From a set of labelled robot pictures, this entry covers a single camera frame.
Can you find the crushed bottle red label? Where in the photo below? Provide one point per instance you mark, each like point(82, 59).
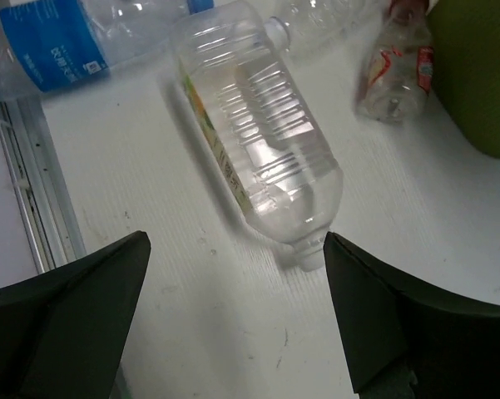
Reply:
point(396, 78)

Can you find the clear bottle blue label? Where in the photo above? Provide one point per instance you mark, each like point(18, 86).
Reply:
point(47, 46)

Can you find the clear square bottle yellow label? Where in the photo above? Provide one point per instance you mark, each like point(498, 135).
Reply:
point(268, 146)

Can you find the green mesh waste bin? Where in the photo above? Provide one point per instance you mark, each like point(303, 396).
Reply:
point(467, 68)

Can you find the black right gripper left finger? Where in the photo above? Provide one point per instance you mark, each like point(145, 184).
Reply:
point(62, 333)

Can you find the aluminium table edge rail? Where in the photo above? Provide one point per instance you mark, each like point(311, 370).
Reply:
point(46, 209)

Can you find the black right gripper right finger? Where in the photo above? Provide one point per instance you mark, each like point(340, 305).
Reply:
point(406, 338)

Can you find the clear ribbed bottle blue cap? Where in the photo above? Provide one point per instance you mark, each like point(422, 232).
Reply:
point(299, 28)

